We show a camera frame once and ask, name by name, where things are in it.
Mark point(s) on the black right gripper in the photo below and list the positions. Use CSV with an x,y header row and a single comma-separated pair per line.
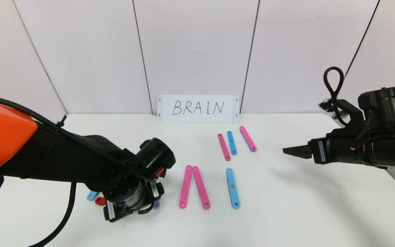
x,y
320,151

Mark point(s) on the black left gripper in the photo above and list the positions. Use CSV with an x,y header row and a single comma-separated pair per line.
x,y
112,210

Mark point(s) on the short purple strip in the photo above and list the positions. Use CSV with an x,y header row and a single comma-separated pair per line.
x,y
156,205

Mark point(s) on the red curved piece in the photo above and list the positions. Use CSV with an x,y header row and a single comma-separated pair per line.
x,y
99,201
161,172

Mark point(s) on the pink strip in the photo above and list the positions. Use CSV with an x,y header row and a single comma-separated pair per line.
x,y
186,186
224,146
201,187
248,138

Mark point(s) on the short blue strip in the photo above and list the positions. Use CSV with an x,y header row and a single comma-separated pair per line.
x,y
231,142

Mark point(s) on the white BRAIN word card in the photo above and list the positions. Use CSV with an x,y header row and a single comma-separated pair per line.
x,y
197,98

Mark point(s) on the long light blue strip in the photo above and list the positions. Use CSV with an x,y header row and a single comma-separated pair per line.
x,y
91,196

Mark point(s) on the blue strip with middle hole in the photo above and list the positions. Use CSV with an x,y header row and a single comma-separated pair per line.
x,y
232,188

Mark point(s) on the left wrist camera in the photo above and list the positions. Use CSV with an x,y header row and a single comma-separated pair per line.
x,y
111,211

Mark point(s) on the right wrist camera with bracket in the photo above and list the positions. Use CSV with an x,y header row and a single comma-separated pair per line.
x,y
351,111

